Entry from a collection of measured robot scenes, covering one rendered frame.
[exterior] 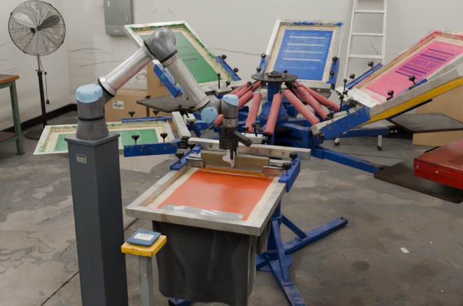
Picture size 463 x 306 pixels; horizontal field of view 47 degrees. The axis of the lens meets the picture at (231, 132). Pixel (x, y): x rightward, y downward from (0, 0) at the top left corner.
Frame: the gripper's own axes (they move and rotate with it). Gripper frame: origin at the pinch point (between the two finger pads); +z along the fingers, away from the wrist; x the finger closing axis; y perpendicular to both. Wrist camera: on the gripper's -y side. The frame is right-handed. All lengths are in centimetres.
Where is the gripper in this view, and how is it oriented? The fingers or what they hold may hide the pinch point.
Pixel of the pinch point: (234, 164)
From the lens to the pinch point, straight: 270.9
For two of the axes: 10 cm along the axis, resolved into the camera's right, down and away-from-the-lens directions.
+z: 0.0, 9.6, 2.8
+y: -9.5, -0.9, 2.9
